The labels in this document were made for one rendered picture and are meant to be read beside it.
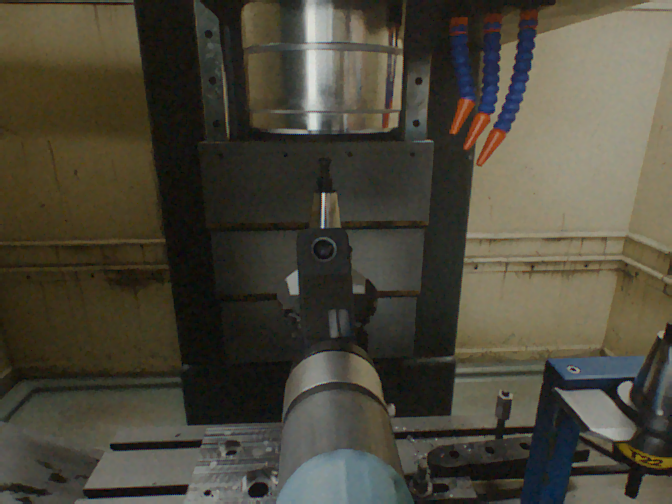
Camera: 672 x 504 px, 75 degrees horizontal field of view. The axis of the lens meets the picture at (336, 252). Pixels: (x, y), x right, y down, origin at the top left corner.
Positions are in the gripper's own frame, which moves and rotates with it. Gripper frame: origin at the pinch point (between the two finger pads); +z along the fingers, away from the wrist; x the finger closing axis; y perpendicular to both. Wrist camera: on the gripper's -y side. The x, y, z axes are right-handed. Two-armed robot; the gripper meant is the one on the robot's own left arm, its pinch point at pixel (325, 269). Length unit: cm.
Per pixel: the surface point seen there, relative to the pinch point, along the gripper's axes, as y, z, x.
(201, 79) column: -23, 42, -22
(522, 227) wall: 19, 81, 65
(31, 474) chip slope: 61, 31, -65
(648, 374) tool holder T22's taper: 4.2, -16.7, 28.9
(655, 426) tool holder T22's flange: 8.1, -19.0, 28.8
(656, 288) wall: 34, 64, 100
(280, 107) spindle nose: -18.7, -7.9, -4.1
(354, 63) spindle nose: -22.2, -8.6, 2.3
